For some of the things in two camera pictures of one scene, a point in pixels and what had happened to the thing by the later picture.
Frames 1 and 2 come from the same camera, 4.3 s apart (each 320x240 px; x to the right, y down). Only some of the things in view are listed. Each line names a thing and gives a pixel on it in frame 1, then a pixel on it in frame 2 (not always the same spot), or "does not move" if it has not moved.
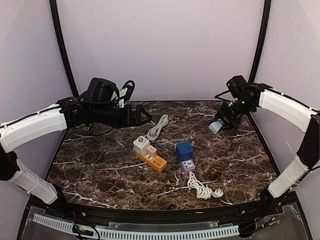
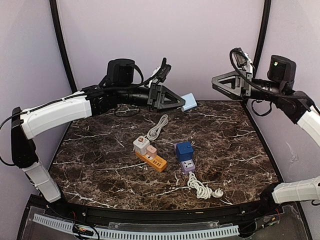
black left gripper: x=129 y=121 to x=155 y=90
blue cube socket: x=184 y=151 does not move
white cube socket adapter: x=140 y=144 does not move
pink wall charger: x=151 y=151 does not move
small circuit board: x=82 y=231 does not move
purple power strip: x=187 y=166 does not move
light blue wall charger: x=215 y=126 to x=190 y=101
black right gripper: x=221 y=115 to x=235 y=95
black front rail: x=165 y=215 does not move
